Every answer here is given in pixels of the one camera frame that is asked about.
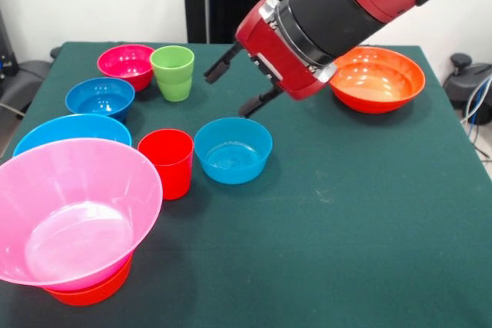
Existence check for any small orange ridged bowl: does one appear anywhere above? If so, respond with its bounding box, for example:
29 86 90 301
44 254 134 307

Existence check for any large orange bowl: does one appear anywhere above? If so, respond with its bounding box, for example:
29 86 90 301
329 46 427 114

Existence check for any bundle of floor cables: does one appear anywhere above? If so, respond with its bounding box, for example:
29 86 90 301
459 74 492 162

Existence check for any small pink-red bowl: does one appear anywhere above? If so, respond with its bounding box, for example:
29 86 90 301
96 44 155 93

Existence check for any red cup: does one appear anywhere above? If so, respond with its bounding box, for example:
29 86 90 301
137 128 194 201

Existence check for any large blue bowl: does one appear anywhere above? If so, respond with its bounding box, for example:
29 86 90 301
12 114 133 158

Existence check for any large pink bowl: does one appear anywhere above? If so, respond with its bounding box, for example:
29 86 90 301
0 137 165 293

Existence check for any small light blue ridged bowl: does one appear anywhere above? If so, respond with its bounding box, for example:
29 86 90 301
193 117 274 186

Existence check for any small dark blue bowl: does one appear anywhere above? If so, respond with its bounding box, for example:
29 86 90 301
65 77 136 123

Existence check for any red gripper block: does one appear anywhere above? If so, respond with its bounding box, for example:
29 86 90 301
202 0 338 118

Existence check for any black equipment rack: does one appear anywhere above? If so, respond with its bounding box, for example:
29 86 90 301
0 8 17 79

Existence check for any black floor stand base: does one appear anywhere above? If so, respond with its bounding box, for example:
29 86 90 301
0 59 52 114
441 52 492 126

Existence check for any dark green tablecloth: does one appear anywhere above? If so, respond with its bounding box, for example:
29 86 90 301
0 41 492 328

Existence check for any green cup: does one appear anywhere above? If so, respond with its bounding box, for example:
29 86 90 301
149 45 195 103

